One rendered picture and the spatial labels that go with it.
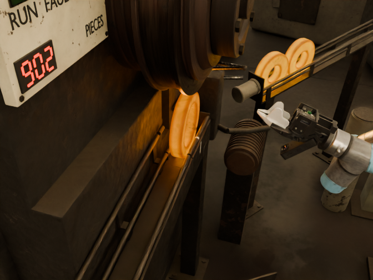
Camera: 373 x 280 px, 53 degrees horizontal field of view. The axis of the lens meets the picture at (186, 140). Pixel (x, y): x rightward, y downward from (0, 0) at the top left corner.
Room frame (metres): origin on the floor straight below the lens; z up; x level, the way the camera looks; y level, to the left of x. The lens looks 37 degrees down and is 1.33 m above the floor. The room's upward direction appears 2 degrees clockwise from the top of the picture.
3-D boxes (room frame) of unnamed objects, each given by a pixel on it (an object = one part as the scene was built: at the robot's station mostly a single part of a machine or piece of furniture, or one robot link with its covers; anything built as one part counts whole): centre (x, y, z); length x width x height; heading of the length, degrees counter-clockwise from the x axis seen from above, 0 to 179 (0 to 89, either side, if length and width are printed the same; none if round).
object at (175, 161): (0.85, 0.00, 0.66); 0.19 x 0.07 x 0.01; 164
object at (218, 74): (1.06, -0.05, 0.68); 0.11 x 0.08 x 0.24; 74
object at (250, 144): (1.12, -0.22, 0.27); 0.22 x 0.13 x 0.53; 164
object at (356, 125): (1.30, -0.73, 0.26); 0.12 x 0.12 x 0.52
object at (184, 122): (0.84, 0.00, 0.75); 0.18 x 0.03 x 0.18; 165
